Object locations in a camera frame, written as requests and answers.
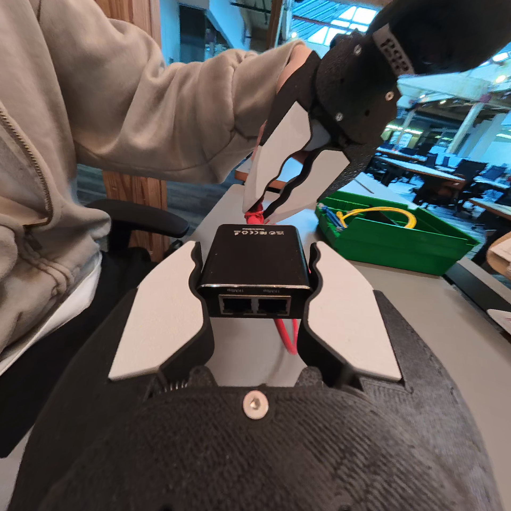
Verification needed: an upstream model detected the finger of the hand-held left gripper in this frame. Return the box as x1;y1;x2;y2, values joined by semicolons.
242;100;333;217
264;146;353;225

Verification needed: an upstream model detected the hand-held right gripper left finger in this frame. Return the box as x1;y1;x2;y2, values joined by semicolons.
108;242;215;382

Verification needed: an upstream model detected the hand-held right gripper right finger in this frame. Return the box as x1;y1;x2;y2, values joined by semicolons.
297;242;404;382

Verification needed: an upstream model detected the blue ethernet cable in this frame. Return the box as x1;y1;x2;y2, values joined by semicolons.
316;204;345;241

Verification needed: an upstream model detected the red ethernet cable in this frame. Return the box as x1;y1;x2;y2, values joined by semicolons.
243;203;301;356

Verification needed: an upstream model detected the yellow ethernet cable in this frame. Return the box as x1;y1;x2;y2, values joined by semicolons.
336;205;418;231

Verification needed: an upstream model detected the green plastic bin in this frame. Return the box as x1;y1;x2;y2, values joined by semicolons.
314;190;483;278

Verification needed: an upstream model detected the black ethernet splitter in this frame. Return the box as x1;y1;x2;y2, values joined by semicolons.
197;225;314;320

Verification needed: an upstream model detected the person's left forearm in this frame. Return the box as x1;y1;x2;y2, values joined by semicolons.
40;0;314;186

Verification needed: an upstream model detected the person's left hand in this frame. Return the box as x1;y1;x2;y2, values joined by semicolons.
274;43;313;100

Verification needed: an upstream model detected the black office chair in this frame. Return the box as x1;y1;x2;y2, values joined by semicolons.
84;197;191;257

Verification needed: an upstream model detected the wooden door panel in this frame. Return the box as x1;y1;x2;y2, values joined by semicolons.
96;0;170;260

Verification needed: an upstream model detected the instruction sheet board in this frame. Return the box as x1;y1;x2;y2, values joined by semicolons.
487;232;511;281

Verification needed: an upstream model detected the person's grey hoodie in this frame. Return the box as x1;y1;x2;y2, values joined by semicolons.
0;0;112;376

